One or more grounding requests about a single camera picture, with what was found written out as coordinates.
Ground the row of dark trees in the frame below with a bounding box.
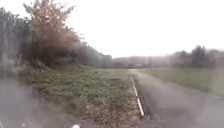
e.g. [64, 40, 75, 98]
[0, 7, 114, 81]

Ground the grass verge with leaves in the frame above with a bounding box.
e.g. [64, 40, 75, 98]
[31, 65, 143, 128]

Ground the white painted edge line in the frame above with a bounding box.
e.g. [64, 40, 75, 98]
[130, 77, 146, 118]

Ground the orange-leaved tree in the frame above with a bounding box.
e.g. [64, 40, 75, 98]
[23, 0, 83, 68]

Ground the grey asphalt road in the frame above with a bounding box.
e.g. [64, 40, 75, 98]
[129, 68, 224, 128]

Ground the distant tree line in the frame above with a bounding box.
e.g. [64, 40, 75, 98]
[113, 44, 224, 69]

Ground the green grass field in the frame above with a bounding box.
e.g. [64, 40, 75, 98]
[139, 66, 224, 98]

